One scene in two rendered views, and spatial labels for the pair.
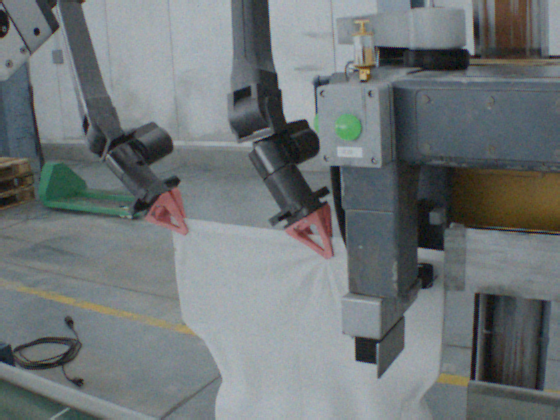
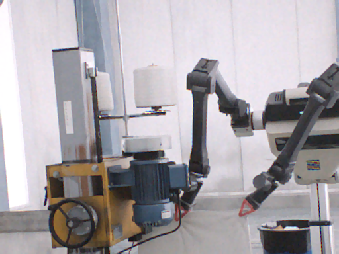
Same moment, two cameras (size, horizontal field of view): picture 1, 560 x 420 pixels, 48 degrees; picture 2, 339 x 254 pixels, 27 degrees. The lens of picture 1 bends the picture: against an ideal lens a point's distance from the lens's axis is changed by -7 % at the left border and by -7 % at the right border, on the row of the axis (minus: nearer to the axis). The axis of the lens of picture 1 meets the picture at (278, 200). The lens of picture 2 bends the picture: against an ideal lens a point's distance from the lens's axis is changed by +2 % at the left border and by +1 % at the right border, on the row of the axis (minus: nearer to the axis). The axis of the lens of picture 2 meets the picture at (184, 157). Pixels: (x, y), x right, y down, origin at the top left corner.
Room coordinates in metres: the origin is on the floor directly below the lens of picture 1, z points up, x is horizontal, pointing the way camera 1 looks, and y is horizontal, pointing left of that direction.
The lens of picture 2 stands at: (3.83, -0.67, 1.47)
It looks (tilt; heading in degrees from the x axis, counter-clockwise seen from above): 3 degrees down; 167
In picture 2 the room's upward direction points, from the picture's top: 4 degrees counter-clockwise
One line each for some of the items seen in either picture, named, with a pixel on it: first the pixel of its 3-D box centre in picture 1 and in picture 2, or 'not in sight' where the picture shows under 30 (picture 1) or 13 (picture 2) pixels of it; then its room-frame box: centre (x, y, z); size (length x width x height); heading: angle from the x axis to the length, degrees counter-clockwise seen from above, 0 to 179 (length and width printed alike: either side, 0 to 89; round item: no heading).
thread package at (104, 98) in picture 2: not in sight; (94, 92); (1.01, -0.38, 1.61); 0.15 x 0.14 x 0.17; 59
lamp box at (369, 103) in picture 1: (356, 123); not in sight; (0.75, -0.09, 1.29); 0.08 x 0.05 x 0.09; 59
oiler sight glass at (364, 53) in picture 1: (363, 49); not in sight; (0.81, -0.12, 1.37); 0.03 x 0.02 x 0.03; 59
